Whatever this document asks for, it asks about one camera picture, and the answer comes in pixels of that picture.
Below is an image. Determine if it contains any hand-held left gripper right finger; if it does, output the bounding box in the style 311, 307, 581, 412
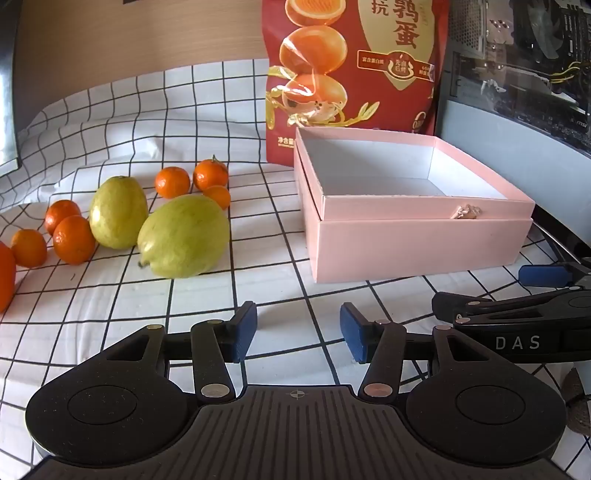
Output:
340, 302, 499, 401

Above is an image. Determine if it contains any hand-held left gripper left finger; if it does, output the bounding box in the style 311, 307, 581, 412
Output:
95, 301, 258, 401

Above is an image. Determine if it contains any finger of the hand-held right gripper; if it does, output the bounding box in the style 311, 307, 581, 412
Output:
431, 287, 591, 329
518, 261, 591, 289

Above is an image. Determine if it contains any pink cardboard box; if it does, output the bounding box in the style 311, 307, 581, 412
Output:
294, 127, 536, 284

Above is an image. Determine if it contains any large green guava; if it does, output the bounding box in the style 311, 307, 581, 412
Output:
137, 195, 230, 278

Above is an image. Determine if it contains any small orange tangerine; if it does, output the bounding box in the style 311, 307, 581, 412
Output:
202, 185, 232, 209
10, 229, 48, 268
52, 215, 97, 265
45, 199, 82, 236
154, 167, 191, 199

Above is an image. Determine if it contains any small tangerine with stem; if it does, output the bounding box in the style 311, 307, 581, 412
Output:
193, 155, 229, 192

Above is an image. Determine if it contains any smaller green guava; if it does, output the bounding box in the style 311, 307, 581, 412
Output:
89, 176, 149, 250

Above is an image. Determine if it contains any large orange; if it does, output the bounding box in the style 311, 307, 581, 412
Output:
0, 241, 17, 313

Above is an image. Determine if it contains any person's right hand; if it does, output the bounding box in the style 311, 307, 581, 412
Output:
561, 368, 591, 435

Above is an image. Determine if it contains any white checkered tablecloth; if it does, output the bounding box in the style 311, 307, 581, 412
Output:
0, 58, 591, 480

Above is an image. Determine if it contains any red snack bag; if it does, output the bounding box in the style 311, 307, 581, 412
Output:
261, 0, 451, 168

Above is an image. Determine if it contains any computer case with glass panel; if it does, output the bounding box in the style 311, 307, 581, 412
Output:
436, 0, 591, 278

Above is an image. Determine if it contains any black monitor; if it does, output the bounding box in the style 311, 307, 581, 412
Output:
0, 0, 23, 178

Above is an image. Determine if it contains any black cable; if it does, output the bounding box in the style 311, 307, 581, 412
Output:
532, 217, 583, 274

